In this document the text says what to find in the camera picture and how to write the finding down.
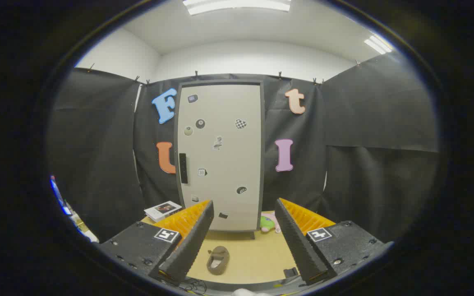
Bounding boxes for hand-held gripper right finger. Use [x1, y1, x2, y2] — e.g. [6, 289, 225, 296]
[275, 198, 393, 286]

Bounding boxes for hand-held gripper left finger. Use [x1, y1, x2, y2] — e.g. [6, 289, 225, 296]
[99, 200, 215, 286]

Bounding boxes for brown fuzzy shoe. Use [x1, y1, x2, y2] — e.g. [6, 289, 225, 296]
[207, 246, 230, 275]

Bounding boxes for black door handle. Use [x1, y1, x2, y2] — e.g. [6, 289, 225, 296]
[179, 153, 189, 184]

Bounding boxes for grey shoe cabinet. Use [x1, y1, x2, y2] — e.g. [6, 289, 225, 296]
[174, 79, 266, 240]

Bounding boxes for pink green plush toy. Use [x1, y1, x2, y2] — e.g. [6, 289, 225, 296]
[260, 212, 282, 234]

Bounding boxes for white book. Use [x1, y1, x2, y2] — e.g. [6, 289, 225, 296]
[144, 201, 183, 222]

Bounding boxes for pale cluttered objects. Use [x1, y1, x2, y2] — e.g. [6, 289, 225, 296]
[67, 201, 100, 243]

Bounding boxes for black backdrop cloth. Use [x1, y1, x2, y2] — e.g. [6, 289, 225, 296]
[46, 51, 441, 243]

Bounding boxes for blue white object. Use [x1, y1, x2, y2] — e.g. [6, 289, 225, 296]
[49, 176, 72, 215]

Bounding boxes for small ceiling light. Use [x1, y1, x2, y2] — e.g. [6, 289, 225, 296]
[364, 35, 393, 55]

